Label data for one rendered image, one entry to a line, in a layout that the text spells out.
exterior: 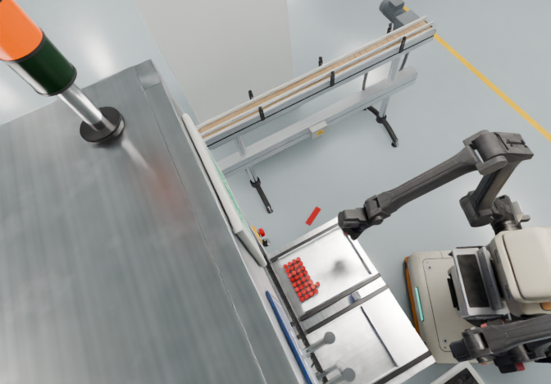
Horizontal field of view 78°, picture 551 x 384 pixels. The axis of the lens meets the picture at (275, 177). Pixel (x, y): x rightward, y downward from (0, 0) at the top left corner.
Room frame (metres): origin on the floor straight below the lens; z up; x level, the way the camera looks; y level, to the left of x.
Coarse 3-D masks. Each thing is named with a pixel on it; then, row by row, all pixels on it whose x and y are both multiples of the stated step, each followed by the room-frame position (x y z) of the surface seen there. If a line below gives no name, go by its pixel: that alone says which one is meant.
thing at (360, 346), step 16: (336, 320) 0.08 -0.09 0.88; (352, 320) 0.07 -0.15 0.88; (368, 320) 0.05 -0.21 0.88; (320, 336) 0.04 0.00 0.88; (336, 336) 0.02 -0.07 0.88; (352, 336) 0.01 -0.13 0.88; (368, 336) -0.01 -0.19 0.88; (320, 352) -0.01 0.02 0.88; (336, 352) -0.03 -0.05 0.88; (352, 352) -0.05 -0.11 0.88; (368, 352) -0.06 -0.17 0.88; (384, 352) -0.08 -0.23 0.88; (352, 368) -0.10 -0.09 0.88; (368, 368) -0.12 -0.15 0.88; (384, 368) -0.13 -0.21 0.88
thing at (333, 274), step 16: (320, 240) 0.43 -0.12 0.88; (336, 240) 0.41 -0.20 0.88; (352, 240) 0.38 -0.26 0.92; (288, 256) 0.40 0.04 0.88; (304, 256) 0.38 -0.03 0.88; (320, 256) 0.36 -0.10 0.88; (336, 256) 0.34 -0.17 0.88; (352, 256) 0.32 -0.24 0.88; (320, 272) 0.29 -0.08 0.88; (336, 272) 0.27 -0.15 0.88; (352, 272) 0.25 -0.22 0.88; (368, 272) 0.24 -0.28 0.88; (320, 288) 0.23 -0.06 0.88; (336, 288) 0.21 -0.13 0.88; (304, 304) 0.18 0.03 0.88; (320, 304) 0.16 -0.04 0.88
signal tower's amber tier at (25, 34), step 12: (12, 0) 0.34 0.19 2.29; (0, 12) 0.32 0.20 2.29; (12, 12) 0.33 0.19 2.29; (24, 12) 0.34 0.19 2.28; (0, 24) 0.32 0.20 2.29; (12, 24) 0.32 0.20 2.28; (24, 24) 0.33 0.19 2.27; (0, 36) 0.31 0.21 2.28; (12, 36) 0.32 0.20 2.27; (24, 36) 0.32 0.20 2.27; (36, 36) 0.33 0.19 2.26; (0, 48) 0.31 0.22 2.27; (12, 48) 0.31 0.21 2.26; (24, 48) 0.32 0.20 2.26
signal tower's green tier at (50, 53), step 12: (48, 48) 0.33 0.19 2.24; (36, 60) 0.32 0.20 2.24; (48, 60) 0.32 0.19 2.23; (60, 60) 0.33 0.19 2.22; (24, 72) 0.31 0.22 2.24; (36, 72) 0.31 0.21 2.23; (48, 72) 0.32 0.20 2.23; (60, 72) 0.32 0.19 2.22; (72, 72) 0.33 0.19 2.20; (36, 84) 0.32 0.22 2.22; (48, 84) 0.31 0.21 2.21; (60, 84) 0.32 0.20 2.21
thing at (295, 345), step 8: (272, 296) 0.07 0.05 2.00; (272, 304) 0.06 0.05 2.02; (280, 312) 0.05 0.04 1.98; (280, 320) 0.04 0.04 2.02; (288, 320) 0.05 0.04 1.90; (288, 328) 0.03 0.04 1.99; (288, 336) 0.02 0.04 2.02; (296, 344) 0.01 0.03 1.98; (296, 352) 0.00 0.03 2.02; (304, 360) -0.01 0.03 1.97; (304, 368) -0.02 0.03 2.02; (312, 376) -0.03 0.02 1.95
